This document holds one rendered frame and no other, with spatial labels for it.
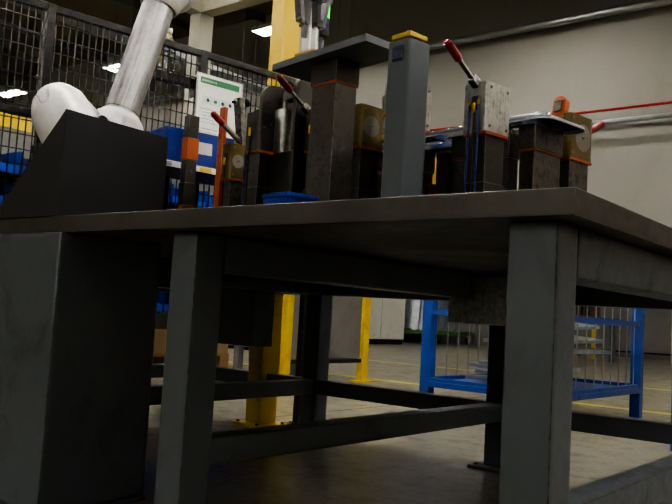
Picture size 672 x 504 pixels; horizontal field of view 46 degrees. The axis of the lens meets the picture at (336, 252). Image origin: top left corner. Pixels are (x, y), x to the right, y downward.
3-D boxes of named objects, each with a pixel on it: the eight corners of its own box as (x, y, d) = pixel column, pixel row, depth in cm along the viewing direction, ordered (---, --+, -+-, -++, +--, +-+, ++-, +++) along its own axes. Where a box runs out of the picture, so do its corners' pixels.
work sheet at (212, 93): (238, 156, 332) (243, 84, 335) (191, 146, 317) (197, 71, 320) (235, 156, 334) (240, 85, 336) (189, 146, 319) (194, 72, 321)
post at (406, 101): (423, 233, 180) (432, 45, 183) (400, 229, 175) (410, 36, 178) (399, 234, 186) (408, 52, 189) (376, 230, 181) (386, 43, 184)
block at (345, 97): (350, 237, 199) (360, 63, 202) (326, 233, 193) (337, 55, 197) (324, 238, 206) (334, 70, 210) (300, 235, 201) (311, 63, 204)
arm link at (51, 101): (35, 150, 203) (7, 95, 213) (77, 180, 219) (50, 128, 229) (85, 113, 202) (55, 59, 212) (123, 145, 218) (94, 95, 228)
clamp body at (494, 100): (505, 241, 184) (512, 89, 187) (473, 236, 176) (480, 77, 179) (480, 242, 190) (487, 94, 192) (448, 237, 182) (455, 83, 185)
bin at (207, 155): (236, 172, 307) (238, 140, 308) (163, 160, 289) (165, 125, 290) (216, 177, 320) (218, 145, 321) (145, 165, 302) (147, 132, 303)
